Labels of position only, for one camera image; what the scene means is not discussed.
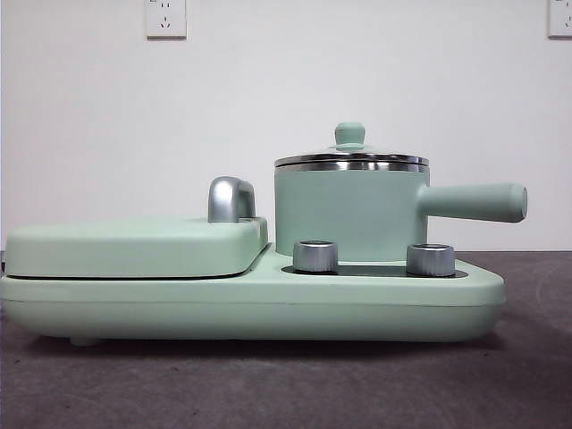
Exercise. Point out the glass lid with green knob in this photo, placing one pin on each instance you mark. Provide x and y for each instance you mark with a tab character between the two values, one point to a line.
350	134

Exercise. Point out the silver control knob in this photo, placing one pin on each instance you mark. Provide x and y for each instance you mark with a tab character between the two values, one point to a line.
430	259
315	257

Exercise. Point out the black control panel strip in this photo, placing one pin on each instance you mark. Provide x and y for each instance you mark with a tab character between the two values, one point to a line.
371	270

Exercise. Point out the mint green breakfast machine base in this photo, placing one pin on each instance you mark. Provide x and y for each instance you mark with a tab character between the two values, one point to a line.
179	308

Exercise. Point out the mint green griddle cover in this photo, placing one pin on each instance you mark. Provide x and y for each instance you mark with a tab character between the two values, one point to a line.
134	246

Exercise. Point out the white wall socket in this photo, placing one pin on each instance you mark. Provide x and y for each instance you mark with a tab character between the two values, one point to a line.
561	18
166	20

